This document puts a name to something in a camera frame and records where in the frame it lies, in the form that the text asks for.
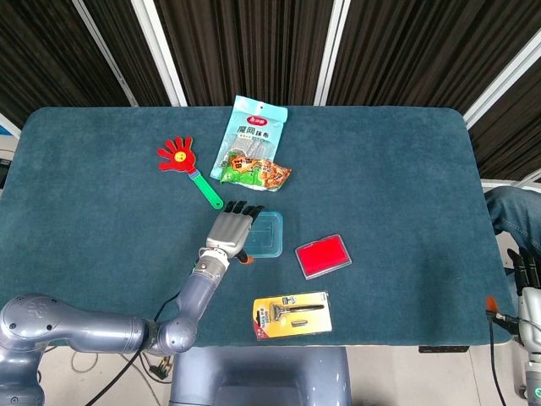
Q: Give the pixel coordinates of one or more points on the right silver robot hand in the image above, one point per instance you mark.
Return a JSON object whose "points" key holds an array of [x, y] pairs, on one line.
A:
{"points": [[532, 313]]}

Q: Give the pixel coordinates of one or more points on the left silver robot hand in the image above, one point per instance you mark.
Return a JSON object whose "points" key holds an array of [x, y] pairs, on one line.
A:
{"points": [[228, 234]]}

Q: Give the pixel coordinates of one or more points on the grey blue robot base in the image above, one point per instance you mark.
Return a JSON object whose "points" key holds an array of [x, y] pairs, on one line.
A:
{"points": [[262, 372]]}

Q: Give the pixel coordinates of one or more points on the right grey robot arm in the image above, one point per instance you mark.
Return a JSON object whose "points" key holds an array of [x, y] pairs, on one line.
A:
{"points": [[533, 376]]}

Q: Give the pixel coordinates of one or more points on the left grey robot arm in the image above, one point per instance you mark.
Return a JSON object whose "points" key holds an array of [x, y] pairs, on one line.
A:
{"points": [[84, 327]]}

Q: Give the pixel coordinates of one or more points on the clear plastic tray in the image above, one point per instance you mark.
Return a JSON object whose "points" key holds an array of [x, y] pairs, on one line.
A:
{"points": [[270, 255]]}

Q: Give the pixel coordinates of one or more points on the green orange snack packet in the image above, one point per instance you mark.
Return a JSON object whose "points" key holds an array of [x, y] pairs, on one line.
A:
{"points": [[266, 174]]}

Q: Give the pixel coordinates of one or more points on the red hand clapper toy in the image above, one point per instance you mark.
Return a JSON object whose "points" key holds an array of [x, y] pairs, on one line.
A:
{"points": [[177, 155]]}

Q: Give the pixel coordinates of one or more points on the black table control panel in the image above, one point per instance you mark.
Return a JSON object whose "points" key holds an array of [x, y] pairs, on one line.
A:
{"points": [[444, 349]]}

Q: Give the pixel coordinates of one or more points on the red ink pad case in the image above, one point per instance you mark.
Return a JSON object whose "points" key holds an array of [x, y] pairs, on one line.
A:
{"points": [[323, 257]]}

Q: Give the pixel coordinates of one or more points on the blue jeans leg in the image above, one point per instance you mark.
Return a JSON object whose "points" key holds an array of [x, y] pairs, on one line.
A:
{"points": [[517, 211]]}

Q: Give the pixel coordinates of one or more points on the yellow razor blister pack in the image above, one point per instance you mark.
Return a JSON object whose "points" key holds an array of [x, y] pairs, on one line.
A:
{"points": [[291, 317]]}

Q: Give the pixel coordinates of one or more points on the light blue cloth package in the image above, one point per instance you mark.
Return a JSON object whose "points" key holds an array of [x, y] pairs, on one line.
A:
{"points": [[253, 127]]}

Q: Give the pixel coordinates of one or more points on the teal table cloth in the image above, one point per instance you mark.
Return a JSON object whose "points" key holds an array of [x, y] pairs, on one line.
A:
{"points": [[380, 190]]}

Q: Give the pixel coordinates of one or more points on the dark pleated curtain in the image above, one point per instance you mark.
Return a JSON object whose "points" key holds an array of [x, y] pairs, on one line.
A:
{"points": [[253, 46]]}

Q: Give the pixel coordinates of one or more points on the thin white frame post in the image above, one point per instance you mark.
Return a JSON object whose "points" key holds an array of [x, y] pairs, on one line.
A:
{"points": [[105, 55]]}

